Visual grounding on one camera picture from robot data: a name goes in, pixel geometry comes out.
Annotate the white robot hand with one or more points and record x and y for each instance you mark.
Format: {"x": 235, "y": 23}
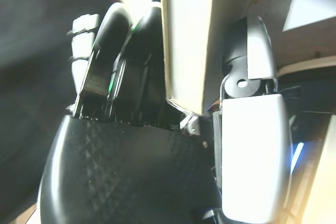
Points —
{"x": 131, "y": 176}

